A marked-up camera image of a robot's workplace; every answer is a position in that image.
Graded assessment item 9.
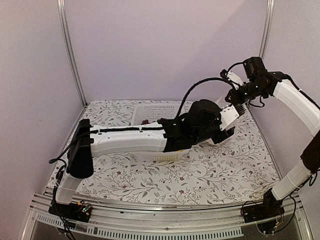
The clear zip top bag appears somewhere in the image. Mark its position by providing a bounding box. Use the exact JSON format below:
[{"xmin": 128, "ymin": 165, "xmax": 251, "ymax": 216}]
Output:
[{"xmin": 215, "ymin": 96, "xmax": 232, "ymax": 109}]

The aluminium front rail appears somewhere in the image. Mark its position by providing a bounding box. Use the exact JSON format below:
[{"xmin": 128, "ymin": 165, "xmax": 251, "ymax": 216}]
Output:
[{"xmin": 21, "ymin": 193, "xmax": 314, "ymax": 240}]

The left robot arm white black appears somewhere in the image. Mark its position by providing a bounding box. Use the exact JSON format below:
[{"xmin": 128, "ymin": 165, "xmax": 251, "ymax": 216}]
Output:
[{"xmin": 53, "ymin": 99, "xmax": 240, "ymax": 217}]

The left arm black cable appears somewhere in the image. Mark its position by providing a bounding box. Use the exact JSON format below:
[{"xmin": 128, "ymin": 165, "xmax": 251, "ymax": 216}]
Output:
[{"xmin": 176, "ymin": 77, "xmax": 231, "ymax": 120}]

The white plastic mesh basket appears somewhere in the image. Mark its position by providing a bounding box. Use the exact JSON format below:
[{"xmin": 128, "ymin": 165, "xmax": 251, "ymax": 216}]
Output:
[{"xmin": 131, "ymin": 104, "xmax": 187, "ymax": 163}]

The floral patterned table mat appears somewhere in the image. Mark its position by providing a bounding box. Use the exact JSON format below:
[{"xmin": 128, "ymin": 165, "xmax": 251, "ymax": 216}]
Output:
[{"xmin": 47, "ymin": 111, "xmax": 280, "ymax": 205}]

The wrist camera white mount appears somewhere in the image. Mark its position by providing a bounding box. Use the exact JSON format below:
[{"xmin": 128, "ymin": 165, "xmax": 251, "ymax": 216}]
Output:
[
  {"xmin": 220, "ymin": 69, "xmax": 244, "ymax": 90},
  {"xmin": 219, "ymin": 104, "xmax": 246, "ymax": 131}
]

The right aluminium frame post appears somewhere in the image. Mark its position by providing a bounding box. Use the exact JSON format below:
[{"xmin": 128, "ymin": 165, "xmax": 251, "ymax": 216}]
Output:
[{"xmin": 259, "ymin": 0, "xmax": 275, "ymax": 59}]

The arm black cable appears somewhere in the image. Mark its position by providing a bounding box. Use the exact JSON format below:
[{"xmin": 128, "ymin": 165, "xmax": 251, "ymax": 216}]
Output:
[
  {"xmin": 176, "ymin": 77, "xmax": 231, "ymax": 120},
  {"xmin": 246, "ymin": 96, "xmax": 266, "ymax": 108}
]

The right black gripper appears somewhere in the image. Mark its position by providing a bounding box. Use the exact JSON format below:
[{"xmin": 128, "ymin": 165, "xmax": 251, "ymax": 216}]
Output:
[{"xmin": 225, "ymin": 80, "xmax": 267, "ymax": 108}]

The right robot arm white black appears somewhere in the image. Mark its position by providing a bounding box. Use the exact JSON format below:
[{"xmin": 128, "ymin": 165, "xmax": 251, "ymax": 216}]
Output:
[{"xmin": 220, "ymin": 56, "xmax": 320, "ymax": 218}]

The aluminium frame post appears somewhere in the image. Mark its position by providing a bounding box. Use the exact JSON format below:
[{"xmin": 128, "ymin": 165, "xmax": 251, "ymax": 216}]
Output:
[
  {"xmin": 56, "ymin": 0, "xmax": 88, "ymax": 107},
  {"xmin": 259, "ymin": 0, "xmax": 275, "ymax": 59}
]

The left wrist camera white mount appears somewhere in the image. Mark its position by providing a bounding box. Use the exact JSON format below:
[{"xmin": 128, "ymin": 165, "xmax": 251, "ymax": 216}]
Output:
[{"xmin": 219, "ymin": 104, "xmax": 246, "ymax": 131}]

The left aluminium frame post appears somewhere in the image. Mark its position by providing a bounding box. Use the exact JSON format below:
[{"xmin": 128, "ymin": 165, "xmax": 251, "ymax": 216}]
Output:
[{"xmin": 56, "ymin": 0, "xmax": 88, "ymax": 107}]

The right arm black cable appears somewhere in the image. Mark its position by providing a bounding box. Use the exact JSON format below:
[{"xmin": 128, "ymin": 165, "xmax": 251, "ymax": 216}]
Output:
[{"xmin": 246, "ymin": 96, "xmax": 266, "ymax": 108}]

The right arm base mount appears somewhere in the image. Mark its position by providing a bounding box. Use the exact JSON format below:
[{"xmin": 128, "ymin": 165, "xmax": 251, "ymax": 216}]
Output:
[{"xmin": 240, "ymin": 196, "xmax": 285, "ymax": 235}]

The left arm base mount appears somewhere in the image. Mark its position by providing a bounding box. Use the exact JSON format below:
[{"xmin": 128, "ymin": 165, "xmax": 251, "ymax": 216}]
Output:
[{"xmin": 48, "ymin": 200, "xmax": 92, "ymax": 223}]

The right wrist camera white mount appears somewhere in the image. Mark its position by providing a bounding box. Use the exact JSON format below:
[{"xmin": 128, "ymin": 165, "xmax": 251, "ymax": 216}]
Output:
[{"xmin": 220, "ymin": 69, "xmax": 244, "ymax": 90}]

